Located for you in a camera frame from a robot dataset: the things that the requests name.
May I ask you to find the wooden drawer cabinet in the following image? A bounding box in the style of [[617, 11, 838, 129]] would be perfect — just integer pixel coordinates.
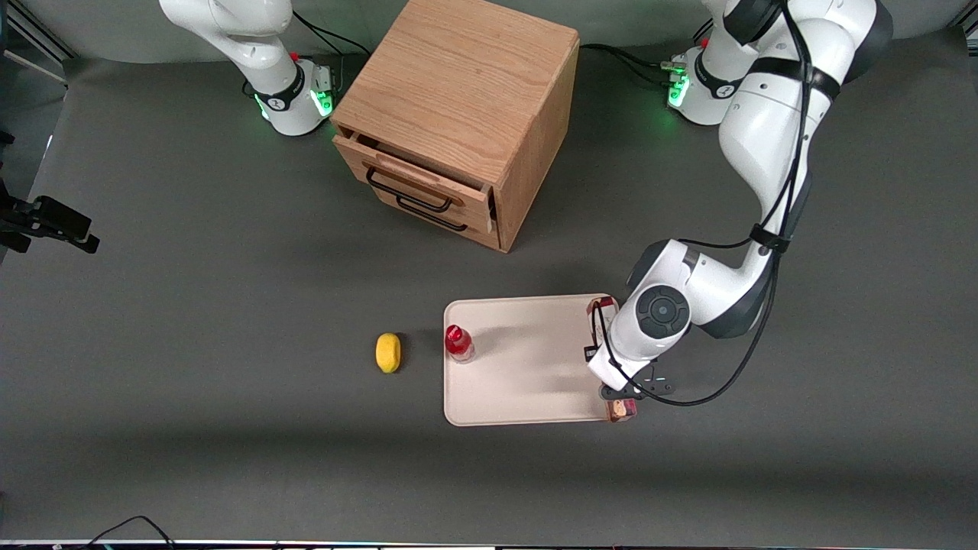
[[329, 0, 581, 254]]

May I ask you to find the black right base cable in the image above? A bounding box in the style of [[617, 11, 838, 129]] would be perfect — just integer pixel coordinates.
[[293, 10, 372, 58]]

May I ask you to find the small red-capped bottle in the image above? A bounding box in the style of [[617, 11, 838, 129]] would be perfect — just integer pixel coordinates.
[[445, 324, 476, 365]]

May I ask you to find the black base cable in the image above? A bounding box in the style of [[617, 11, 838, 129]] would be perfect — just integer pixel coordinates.
[[293, 10, 372, 58], [578, 43, 676, 88]]

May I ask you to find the wooden closed drawer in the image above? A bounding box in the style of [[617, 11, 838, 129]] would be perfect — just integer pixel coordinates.
[[373, 186, 503, 252]]

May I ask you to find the red cookie box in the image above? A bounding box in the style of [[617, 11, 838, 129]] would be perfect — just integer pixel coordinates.
[[585, 296, 640, 424]]

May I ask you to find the beige rectangular tray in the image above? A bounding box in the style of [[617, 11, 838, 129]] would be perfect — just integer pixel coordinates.
[[443, 293, 630, 427]]

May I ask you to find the thin black table-edge cable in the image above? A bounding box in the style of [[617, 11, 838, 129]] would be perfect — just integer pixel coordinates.
[[75, 515, 178, 550]]

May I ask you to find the aluminium frame rail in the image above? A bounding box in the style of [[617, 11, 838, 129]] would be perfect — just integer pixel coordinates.
[[0, 0, 79, 86]]

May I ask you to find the black wire drawer handle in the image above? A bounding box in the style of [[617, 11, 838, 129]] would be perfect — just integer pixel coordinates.
[[365, 167, 454, 214], [395, 194, 469, 233]]

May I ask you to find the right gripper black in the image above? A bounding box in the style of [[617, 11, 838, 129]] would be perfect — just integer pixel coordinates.
[[0, 179, 102, 255]]

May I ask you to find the black left base cable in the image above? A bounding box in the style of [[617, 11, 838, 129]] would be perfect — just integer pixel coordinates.
[[578, 43, 676, 88]]

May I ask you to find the yellow lemon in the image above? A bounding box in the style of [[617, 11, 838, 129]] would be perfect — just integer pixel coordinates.
[[375, 332, 403, 375]]

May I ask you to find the wooden drawer slightly open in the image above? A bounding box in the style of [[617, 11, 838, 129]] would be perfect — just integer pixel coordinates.
[[333, 132, 494, 231]]

